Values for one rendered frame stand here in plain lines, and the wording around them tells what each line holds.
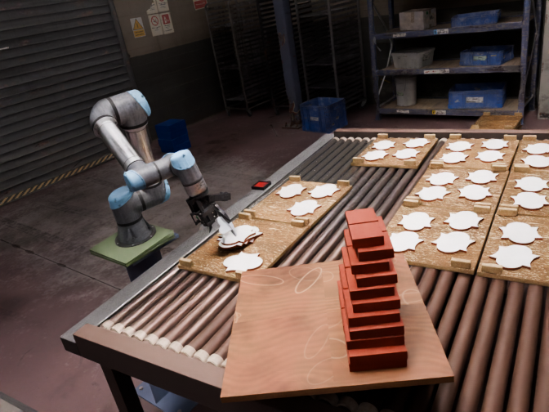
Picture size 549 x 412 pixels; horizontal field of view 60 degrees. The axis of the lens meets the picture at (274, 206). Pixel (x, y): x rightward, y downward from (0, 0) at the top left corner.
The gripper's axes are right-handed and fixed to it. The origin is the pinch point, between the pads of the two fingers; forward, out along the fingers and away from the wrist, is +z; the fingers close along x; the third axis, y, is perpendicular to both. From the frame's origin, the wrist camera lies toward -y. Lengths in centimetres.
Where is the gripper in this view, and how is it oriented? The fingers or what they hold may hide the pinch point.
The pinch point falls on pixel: (224, 233)
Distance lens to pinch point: 178.2
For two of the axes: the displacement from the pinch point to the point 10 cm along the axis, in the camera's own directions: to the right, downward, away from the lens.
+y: -5.8, 5.6, -5.9
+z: 3.5, 8.3, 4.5
